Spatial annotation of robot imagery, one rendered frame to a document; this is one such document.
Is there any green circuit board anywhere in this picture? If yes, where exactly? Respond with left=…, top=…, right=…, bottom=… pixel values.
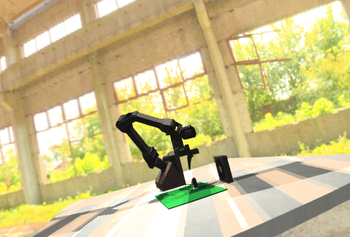
left=155, top=182, right=228, bottom=209

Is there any black cable with plug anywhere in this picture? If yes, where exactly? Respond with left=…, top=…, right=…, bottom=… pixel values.
left=185, top=177, right=198, bottom=190

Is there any black square cooling fan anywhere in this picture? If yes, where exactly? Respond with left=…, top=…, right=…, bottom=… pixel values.
left=214, top=156, right=234, bottom=183

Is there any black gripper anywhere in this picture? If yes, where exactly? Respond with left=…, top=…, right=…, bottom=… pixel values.
left=162, top=141, right=199, bottom=173

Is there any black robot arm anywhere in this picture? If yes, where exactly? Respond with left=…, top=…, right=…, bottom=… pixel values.
left=116, top=111, right=196, bottom=171

